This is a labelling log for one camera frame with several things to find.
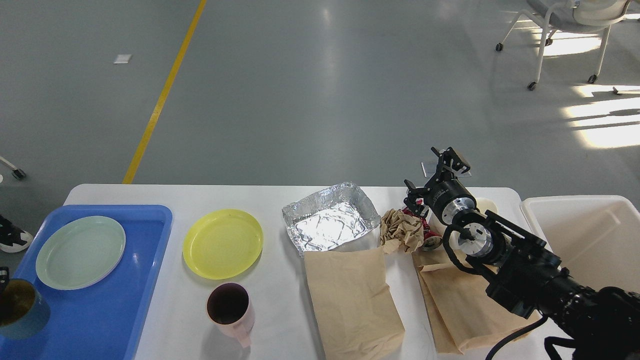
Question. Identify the teal mug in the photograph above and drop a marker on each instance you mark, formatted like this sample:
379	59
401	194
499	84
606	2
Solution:
23	310

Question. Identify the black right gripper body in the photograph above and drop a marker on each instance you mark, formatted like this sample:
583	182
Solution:
447	199

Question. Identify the white paper cup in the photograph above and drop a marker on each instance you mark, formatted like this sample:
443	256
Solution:
486	204

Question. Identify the black white sneaker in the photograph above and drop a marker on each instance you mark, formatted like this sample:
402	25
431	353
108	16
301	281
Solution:
12	238

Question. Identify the chair caster leg left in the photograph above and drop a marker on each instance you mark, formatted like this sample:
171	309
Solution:
16	172

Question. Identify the crushed red can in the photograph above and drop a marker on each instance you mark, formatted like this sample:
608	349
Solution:
431	239

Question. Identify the crumpled brown paper ball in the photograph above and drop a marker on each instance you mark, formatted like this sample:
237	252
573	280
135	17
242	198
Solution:
401	232

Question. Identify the brown paper bag right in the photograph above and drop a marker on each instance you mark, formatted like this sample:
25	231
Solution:
462	317

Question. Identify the pale green plate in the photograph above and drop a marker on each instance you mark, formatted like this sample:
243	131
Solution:
81	253

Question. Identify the yellow plastic plate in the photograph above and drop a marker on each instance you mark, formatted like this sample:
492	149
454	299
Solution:
223	244

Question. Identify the blue plastic tray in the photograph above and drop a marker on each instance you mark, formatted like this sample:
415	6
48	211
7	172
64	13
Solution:
105	320

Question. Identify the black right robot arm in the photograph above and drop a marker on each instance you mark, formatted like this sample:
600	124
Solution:
522	275

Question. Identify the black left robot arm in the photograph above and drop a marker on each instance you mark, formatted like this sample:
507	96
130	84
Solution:
4	278

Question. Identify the pink mug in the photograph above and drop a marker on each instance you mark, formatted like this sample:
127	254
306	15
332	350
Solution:
229	307

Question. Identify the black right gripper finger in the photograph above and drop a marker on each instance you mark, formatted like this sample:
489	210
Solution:
451	157
414	199

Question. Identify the aluminium foil tray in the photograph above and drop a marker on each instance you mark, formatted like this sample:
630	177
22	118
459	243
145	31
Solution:
330	218

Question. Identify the white plastic bin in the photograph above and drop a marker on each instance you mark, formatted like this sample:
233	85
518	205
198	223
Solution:
597	237

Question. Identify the white office chair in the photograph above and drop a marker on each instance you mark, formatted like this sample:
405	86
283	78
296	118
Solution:
573	17

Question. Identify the flat brown paper bag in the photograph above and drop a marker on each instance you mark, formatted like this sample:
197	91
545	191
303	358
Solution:
356	316

